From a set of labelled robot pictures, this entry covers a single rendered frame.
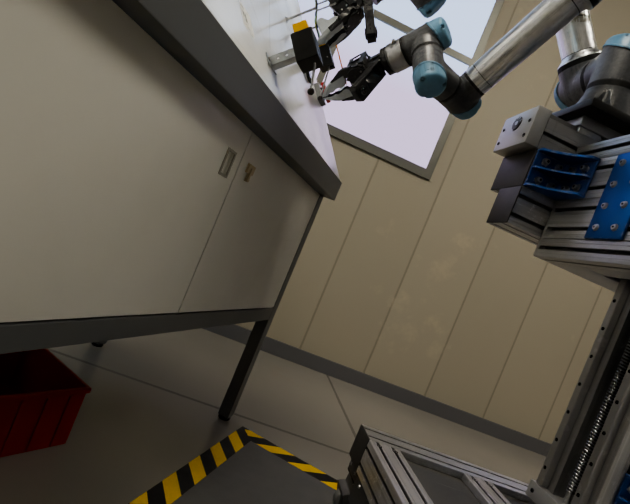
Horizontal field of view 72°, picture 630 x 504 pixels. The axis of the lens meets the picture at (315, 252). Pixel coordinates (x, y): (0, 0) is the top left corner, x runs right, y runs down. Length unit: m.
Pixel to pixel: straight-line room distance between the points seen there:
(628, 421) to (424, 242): 1.78
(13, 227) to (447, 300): 2.36
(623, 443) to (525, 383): 2.07
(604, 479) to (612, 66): 0.89
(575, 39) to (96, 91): 1.21
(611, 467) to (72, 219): 0.95
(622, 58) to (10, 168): 1.23
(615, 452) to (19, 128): 1.01
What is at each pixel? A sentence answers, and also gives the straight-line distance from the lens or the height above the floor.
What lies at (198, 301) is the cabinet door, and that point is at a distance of 0.97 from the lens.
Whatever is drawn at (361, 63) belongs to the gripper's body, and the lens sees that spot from 1.25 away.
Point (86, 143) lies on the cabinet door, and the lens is 0.61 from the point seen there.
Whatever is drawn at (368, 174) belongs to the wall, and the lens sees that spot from 2.49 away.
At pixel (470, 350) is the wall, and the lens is 2.79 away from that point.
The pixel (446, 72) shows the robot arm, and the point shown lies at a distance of 1.14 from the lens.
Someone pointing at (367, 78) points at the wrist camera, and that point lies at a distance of 1.20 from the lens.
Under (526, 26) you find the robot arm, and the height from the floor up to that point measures 1.27.
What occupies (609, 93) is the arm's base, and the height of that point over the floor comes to 1.22.
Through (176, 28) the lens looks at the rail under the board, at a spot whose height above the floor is 0.81.
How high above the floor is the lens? 0.62
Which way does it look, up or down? level
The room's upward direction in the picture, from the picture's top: 23 degrees clockwise
